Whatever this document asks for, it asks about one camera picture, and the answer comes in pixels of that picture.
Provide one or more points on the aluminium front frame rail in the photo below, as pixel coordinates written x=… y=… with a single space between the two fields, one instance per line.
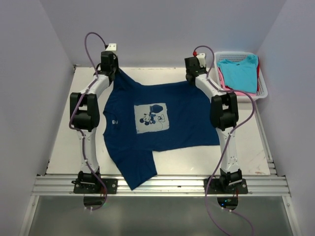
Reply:
x=172 y=186

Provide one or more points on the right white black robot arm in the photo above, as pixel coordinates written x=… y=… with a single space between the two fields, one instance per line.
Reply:
x=223 y=116

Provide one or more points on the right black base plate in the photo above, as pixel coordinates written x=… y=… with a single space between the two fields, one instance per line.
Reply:
x=226 y=183

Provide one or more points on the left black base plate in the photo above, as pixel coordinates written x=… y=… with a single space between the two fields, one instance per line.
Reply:
x=89 y=184

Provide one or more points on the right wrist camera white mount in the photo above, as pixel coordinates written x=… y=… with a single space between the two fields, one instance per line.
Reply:
x=201 y=58

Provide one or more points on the navy blue printed t-shirt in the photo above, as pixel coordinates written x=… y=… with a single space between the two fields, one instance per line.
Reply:
x=142 y=119

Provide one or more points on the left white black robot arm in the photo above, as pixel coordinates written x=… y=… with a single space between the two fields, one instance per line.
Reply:
x=84 y=110

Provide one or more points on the red folded t-shirt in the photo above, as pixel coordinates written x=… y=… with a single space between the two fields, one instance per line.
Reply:
x=258 y=68

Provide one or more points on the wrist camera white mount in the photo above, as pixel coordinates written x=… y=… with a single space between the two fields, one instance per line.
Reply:
x=111 y=47
x=201 y=58

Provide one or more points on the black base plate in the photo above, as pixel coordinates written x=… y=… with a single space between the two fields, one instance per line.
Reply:
x=226 y=183
x=89 y=184

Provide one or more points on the pink folded t-shirt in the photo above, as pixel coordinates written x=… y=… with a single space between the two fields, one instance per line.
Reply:
x=231 y=91

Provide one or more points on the turquoise folded t-shirt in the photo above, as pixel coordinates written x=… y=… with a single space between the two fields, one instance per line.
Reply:
x=240 y=75

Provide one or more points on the white plastic laundry basket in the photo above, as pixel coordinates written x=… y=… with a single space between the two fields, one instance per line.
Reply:
x=262 y=91

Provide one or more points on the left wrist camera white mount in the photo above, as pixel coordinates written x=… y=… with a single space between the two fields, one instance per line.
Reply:
x=111 y=47

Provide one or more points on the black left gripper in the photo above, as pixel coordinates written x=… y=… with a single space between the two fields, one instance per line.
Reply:
x=115 y=58

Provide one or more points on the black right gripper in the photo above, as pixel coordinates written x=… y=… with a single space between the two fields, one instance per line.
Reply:
x=202 y=68

